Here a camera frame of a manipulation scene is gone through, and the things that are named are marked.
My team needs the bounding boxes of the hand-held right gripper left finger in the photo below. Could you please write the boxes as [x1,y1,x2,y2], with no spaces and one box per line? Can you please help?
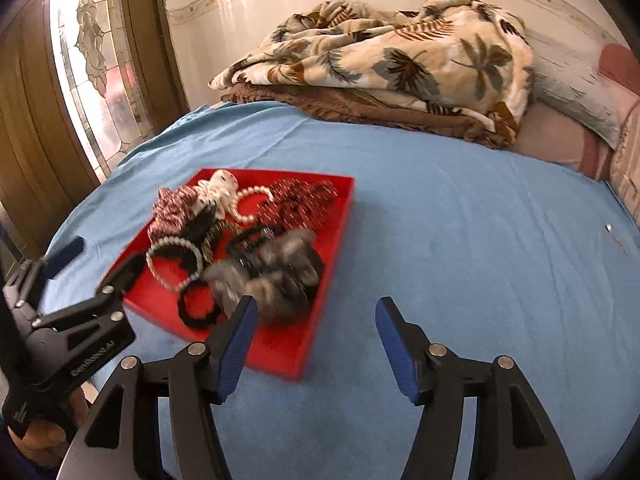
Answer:
[57,295,259,480]

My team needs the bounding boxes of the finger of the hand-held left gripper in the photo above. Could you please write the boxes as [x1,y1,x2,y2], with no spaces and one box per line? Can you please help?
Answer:
[37,253,146,333]
[2,236,84,326]

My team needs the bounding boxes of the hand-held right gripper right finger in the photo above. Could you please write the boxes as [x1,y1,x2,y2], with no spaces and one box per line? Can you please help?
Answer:
[375,296,576,480]

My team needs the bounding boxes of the red tray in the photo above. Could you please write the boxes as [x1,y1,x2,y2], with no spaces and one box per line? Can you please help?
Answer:
[97,167,356,381]

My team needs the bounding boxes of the black ruffled hair tie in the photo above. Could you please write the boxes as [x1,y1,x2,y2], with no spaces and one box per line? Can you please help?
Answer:
[177,280,223,331]

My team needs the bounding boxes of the red checked scrunchie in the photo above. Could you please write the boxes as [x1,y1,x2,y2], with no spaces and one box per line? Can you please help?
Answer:
[150,185,201,241]

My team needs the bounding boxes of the grey mesh scrunchie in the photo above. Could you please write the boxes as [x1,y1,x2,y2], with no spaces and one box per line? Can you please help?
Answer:
[205,228,326,321]

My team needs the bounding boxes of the leopard print hair tie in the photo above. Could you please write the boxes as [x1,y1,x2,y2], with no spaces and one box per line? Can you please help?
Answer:
[202,222,246,261]

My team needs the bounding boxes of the person's left hand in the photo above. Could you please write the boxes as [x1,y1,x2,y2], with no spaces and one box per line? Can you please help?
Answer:
[7,389,96,466]

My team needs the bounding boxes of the blue bed sheet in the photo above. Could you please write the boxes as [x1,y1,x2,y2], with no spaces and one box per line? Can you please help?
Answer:
[37,101,640,480]

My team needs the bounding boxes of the white dotted scrunchie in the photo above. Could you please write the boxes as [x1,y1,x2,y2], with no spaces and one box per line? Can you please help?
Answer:
[195,170,238,218]

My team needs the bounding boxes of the stained glass window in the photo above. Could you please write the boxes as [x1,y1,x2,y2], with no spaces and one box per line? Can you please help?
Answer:
[47,0,151,183]

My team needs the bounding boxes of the dark red dotted scrunchie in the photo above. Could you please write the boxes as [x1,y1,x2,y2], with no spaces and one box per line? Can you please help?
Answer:
[257,178,337,233]

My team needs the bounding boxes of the brown blanket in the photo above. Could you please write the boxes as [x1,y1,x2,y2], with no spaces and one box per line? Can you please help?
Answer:
[220,82,506,150]

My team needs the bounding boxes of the pink bed sheet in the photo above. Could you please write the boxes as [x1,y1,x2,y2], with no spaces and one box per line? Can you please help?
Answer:
[512,102,618,181]

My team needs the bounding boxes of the leaf print blanket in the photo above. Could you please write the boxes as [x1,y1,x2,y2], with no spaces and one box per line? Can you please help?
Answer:
[209,0,536,148]

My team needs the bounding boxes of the cream patterned pillow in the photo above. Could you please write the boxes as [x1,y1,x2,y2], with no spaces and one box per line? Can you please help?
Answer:
[609,105,640,221]

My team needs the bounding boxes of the pale grey pillow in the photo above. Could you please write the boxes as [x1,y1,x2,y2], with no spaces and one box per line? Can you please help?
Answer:
[525,30,626,151]

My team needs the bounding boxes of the pink pillow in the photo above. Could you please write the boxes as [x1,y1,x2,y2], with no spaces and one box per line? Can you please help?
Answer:
[597,44,640,106]

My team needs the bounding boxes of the wooden window frame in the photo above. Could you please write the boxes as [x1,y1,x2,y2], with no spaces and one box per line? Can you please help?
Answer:
[0,0,191,261]

